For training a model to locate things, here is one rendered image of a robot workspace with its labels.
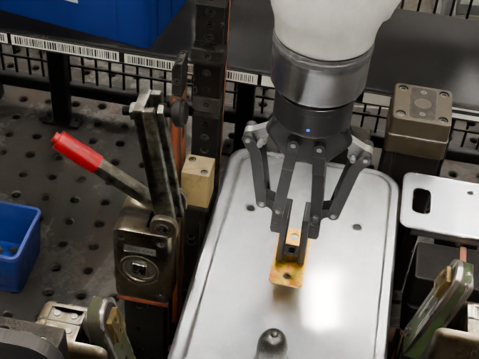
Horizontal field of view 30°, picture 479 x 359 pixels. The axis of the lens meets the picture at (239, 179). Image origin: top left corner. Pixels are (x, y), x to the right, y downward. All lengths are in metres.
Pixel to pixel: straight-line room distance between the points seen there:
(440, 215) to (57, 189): 0.69
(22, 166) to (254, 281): 0.69
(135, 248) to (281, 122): 0.26
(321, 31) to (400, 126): 0.44
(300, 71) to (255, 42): 0.53
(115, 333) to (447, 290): 0.33
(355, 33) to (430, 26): 0.65
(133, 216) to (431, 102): 0.43
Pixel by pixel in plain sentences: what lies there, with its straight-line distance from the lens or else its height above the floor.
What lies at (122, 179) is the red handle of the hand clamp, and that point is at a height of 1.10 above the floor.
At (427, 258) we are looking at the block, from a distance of 1.10.
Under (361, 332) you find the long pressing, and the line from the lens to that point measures 0.98.
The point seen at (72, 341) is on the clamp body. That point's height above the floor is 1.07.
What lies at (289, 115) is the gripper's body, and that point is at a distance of 0.83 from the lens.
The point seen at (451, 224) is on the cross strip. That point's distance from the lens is 1.12.
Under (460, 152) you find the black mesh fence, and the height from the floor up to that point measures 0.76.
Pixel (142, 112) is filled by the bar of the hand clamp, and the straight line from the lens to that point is 0.88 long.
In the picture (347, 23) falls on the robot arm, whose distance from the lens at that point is 0.74.
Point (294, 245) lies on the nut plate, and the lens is 1.00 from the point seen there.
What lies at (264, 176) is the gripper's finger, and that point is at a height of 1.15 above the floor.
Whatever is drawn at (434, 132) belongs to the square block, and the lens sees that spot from 1.17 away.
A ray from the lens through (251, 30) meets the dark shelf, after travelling 1.33.
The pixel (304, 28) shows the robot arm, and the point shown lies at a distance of 0.75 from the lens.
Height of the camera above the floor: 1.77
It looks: 44 degrees down
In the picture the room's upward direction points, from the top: 5 degrees clockwise
